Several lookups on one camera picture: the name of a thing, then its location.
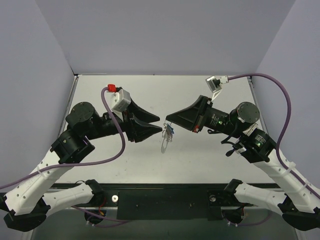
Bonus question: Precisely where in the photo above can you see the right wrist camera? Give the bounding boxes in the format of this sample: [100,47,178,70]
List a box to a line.
[205,75,229,102]

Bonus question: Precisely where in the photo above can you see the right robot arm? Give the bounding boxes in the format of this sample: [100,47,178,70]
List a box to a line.
[165,95,320,231]

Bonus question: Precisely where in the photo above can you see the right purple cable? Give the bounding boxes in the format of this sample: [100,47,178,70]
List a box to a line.
[227,72,320,203]

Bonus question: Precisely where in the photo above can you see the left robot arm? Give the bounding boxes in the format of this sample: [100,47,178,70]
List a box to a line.
[0,101,162,232]

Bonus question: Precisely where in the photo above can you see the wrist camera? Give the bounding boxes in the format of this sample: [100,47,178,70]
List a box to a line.
[205,75,229,102]
[107,84,131,120]

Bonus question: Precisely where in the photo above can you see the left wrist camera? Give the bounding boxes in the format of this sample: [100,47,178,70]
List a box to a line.
[107,84,131,120]

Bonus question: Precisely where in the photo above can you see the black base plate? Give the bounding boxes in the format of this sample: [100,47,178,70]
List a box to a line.
[102,183,242,221]

